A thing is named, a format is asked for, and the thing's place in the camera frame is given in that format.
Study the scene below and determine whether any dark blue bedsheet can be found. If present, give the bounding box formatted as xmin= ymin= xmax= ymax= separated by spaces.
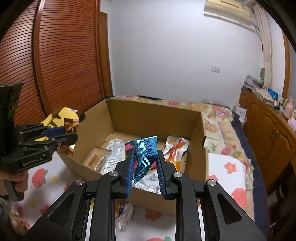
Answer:
xmin=231 ymin=111 xmax=271 ymax=237

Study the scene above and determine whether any patterned cloth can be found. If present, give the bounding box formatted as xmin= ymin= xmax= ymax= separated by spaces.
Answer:
xmin=253 ymin=87 xmax=271 ymax=99

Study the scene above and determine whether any pink kettle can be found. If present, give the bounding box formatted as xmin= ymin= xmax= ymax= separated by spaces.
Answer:
xmin=284 ymin=98 xmax=294 ymax=118

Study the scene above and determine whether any wooden window frame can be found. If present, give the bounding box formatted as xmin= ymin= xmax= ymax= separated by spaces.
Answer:
xmin=282 ymin=30 xmax=292 ymax=99

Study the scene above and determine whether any wooden slatted wardrobe door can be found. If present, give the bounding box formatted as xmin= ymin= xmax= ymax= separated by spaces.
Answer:
xmin=0 ymin=0 xmax=114 ymax=126

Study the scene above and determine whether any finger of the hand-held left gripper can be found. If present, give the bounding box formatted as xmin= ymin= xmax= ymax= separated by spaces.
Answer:
xmin=16 ymin=123 xmax=68 ymax=140
xmin=18 ymin=133 xmax=79 ymax=151

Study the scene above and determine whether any white red label snack packet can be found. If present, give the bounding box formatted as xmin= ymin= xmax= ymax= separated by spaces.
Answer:
xmin=132 ymin=162 xmax=162 ymax=194

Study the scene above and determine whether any copper foil snack packet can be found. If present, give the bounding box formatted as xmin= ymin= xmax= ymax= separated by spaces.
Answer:
xmin=57 ymin=118 xmax=79 ymax=158

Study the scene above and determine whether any white box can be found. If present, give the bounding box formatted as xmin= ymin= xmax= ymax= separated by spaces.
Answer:
xmin=232 ymin=105 xmax=247 ymax=122

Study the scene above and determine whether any person's left hand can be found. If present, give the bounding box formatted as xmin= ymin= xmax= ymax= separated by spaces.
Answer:
xmin=0 ymin=171 xmax=30 ymax=194

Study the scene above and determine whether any cardboard box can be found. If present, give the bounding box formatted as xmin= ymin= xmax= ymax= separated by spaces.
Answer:
xmin=57 ymin=98 xmax=210 ymax=216

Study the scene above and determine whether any stack of folded cloths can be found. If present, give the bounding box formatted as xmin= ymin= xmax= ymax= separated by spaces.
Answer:
xmin=244 ymin=75 xmax=264 ymax=88

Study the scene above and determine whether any wooden cabinet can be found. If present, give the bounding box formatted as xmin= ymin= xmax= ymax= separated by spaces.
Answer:
xmin=238 ymin=87 xmax=296 ymax=195

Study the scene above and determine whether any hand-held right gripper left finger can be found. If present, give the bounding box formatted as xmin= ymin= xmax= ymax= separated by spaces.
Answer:
xmin=26 ymin=148 xmax=137 ymax=241

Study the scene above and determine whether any white orange print snack packet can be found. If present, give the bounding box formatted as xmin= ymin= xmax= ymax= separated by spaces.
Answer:
xmin=115 ymin=200 xmax=134 ymax=232

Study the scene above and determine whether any beige curtain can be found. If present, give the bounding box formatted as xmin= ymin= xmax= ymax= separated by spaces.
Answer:
xmin=252 ymin=3 xmax=273 ymax=87

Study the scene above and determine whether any clear biscuit packet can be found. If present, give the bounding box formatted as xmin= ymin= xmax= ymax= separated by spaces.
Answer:
xmin=83 ymin=148 xmax=112 ymax=172

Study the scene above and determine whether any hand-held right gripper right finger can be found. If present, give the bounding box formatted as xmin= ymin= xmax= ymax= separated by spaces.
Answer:
xmin=156 ymin=154 xmax=267 ymax=241

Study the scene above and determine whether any yellow plush toy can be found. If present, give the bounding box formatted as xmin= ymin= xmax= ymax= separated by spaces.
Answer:
xmin=41 ymin=107 xmax=80 ymax=142

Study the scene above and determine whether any blue foil snack packet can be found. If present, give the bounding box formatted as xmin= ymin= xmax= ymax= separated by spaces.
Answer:
xmin=133 ymin=136 xmax=159 ymax=184

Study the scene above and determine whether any air conditioner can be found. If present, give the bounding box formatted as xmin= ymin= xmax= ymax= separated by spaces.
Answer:
xmin=205 ymin=0 xmax=252 ymax=25

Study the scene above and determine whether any dark red snack packet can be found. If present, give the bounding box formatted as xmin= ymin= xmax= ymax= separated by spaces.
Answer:
xmin=124 ymin=140 xmax=137 ymax=153

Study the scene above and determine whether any white flower print sheet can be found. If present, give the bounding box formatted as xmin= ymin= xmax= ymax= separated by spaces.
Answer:
xmin=9 ymin=153 xmax=250 ymax=241

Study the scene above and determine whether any silver white snack packet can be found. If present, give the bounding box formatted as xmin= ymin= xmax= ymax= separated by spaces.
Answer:
xmin=100 ymin=138 xmax=127 ymax=175

